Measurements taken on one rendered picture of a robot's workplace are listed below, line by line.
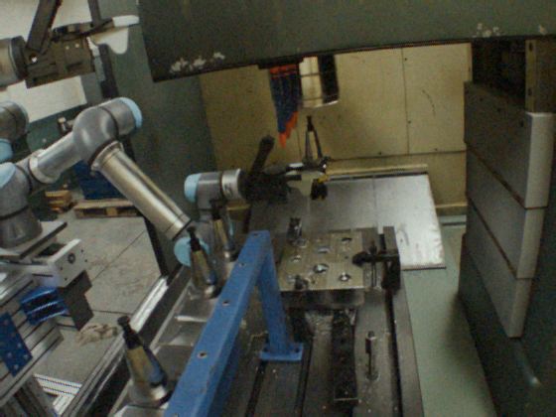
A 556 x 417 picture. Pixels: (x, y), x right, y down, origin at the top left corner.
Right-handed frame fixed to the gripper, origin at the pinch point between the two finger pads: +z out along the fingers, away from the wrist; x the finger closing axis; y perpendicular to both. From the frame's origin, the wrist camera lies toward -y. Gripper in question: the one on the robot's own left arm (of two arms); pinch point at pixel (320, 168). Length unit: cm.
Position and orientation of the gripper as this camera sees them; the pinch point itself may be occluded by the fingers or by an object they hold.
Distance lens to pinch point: 98.7
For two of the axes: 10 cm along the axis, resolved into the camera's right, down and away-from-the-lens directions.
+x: -1.7, 4.2, -8.9
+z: 9.7, -0.7, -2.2
